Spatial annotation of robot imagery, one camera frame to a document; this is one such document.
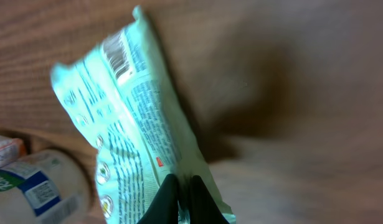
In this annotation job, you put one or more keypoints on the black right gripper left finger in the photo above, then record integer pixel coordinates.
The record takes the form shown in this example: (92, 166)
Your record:
(164, 207)

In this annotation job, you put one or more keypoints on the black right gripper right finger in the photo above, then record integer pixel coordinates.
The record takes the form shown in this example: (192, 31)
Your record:
(202, 207)

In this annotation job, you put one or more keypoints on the green lid clear jar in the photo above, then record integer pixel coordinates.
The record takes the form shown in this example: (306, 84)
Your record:
(47, 187)

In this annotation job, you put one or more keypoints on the teal white snack packet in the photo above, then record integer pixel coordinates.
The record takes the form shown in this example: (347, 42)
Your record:
(121, 99)

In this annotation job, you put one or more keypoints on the small orange box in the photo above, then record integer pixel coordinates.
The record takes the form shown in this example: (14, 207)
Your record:
(10, 150)

